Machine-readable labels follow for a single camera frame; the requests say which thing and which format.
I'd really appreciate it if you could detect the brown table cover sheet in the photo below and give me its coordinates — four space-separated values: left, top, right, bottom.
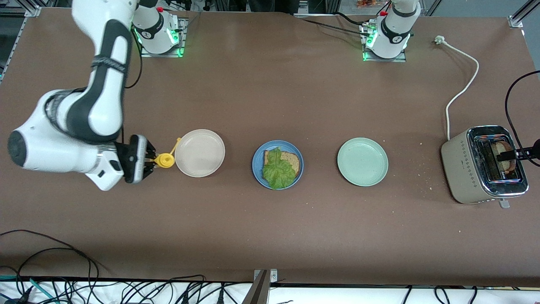
0 8 540 288

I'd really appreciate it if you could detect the black looped floor cable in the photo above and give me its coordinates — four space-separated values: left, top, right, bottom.
0 229 100 304

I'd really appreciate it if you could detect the metal table edge bracket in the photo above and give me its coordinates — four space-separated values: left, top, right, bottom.
242 269 278 304

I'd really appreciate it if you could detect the brown bread slice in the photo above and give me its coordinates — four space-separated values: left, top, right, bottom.
494 141 518 172
264 150 301 179

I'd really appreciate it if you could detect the beige chrome toaster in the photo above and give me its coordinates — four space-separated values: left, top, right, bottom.
441 125 529 209

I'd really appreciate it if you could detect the beige round plate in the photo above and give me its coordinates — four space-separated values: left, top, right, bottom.
174 129 226 178

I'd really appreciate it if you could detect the white toaster power cable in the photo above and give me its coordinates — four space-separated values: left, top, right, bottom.
435 35 480 141

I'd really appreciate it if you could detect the green lettuce leaf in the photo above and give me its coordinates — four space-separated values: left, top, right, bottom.
262 147 297 190

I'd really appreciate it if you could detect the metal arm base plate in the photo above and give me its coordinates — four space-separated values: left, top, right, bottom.
139 17 189 58
359 23 408 62

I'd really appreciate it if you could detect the pale green round plate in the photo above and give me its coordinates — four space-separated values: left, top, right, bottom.
337 137 389 187

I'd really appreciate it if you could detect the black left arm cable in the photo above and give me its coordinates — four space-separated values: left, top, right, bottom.
505 70 540 149

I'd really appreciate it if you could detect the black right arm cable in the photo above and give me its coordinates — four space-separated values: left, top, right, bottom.
125 32 143 89

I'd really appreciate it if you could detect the aluminium frame profile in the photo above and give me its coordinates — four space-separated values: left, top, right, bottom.
508 0 540 28

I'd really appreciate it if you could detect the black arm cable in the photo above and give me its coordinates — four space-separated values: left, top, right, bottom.
505 70 540 149
125 32 143 89

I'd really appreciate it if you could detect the yellow squeeze sauce bottle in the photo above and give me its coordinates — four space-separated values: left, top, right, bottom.
154 138 182 169

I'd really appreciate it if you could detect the teal cable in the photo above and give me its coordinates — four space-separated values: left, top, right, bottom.
0 275 57 304

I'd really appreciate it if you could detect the black base cable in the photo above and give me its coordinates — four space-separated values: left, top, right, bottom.
295 12 372 37

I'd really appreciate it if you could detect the blue round plate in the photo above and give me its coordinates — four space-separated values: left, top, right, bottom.
252 140 304 190

